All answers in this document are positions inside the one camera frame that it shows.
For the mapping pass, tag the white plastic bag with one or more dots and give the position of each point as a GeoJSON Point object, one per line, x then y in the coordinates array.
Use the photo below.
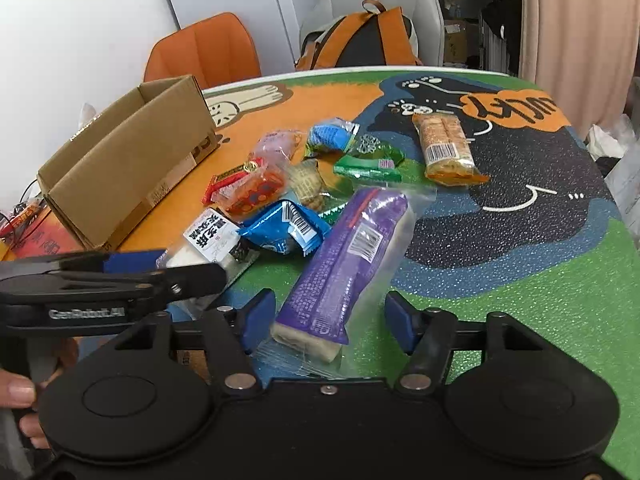
{"type": "Point", "coordinates": [625, 190]}

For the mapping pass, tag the blue and green snack packet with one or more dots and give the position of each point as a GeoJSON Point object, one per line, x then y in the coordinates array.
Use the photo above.
{"type": "Point", "coordinates": [327, 137]}

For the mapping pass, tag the orange chair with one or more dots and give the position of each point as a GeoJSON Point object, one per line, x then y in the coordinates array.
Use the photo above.
{"type": "Point", "coordinates": [210, 50]}

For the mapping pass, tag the black hanging garment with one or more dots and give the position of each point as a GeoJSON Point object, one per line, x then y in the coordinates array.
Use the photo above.
{"type": "Point", "coordinates": [500, 25]}

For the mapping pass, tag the white packet with black label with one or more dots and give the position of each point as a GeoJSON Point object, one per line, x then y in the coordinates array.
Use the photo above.
{"type": "Point", "coordinates": [210, 235]}

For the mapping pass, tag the clear crinkled plastic bag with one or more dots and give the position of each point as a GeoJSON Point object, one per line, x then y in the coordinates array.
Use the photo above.
{"type": "Point", "coordinates": [607, 140]}

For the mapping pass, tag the orange and grey backpack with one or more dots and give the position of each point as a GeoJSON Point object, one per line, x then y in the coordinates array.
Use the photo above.
{"type": "Point", "coordinates": [370, 40]}

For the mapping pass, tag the red printed bag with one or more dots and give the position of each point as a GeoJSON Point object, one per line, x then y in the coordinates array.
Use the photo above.
{"type": "Point", "coordinates": [40, 240]}

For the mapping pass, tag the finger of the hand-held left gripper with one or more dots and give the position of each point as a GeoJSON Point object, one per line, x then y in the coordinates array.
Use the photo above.
{"type": "Point", "coordinates": [135, 261]}
{"type": "Point", "coordinates": [192, 277]}

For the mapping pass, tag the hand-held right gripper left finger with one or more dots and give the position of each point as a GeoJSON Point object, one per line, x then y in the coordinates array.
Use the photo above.
{"type": "Point", "coordinates": [257, 317]}

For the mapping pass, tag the orange cracker packet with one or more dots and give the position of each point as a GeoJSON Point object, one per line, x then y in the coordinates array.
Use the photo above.
{"type": "Point", "coordinates": [445, 145]}

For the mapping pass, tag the red and yellow candy bar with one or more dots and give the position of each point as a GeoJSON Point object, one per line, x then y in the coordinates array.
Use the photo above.
{"type": "Point", "coordinates": [235, 171]}

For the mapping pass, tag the pink curtain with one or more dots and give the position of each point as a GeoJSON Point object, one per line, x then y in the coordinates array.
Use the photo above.
{"type": "Point", "coordinates": [575, 20]}

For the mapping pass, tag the person's left hand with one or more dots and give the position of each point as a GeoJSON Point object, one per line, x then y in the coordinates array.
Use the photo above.
{"type": "Point", "coordinates": [15, 390]}

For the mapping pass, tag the brown cardboard box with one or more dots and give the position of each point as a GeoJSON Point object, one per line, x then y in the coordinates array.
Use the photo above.
{"type": "Point", "coordinates": [125, 160]}

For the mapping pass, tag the orange red snack packet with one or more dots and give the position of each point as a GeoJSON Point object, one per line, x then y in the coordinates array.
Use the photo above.
{"type": "Point", "coordinates": [250, 192]}

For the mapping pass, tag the white chair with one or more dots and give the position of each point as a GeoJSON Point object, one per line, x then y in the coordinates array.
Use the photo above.
{"type": "Point", "coordinates": [350, 0]}

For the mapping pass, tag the clear green snowflake packet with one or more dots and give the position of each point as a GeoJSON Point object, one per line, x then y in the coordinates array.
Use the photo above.
{"type": "Point", "coordinates": [372, 145]}

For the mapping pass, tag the clear cookie packet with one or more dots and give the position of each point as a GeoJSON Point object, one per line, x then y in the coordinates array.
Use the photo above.
{"type": "Point", "coordinates": [305, 182]}

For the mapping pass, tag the long purple snack packet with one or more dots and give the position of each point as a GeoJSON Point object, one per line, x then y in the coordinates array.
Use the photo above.
{"type": "Point", "coordinates": [340, 260]}

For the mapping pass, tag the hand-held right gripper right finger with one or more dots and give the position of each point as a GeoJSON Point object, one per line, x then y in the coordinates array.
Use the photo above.
{"type": "Point", "coordinates": [400, 325]}

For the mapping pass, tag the pink snack packet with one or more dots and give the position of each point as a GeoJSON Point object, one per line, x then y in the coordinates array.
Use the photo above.
{"type": "Point", "coordinates": [277, 147]}

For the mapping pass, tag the small green white packet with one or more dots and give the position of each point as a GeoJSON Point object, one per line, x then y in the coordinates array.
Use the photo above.
{"type": "Point", "coordinates": [332, 212]}

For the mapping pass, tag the small background cardboard box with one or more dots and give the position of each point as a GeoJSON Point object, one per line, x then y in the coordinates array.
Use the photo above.
{"type": "Point", "coordinates": [455, 42]}

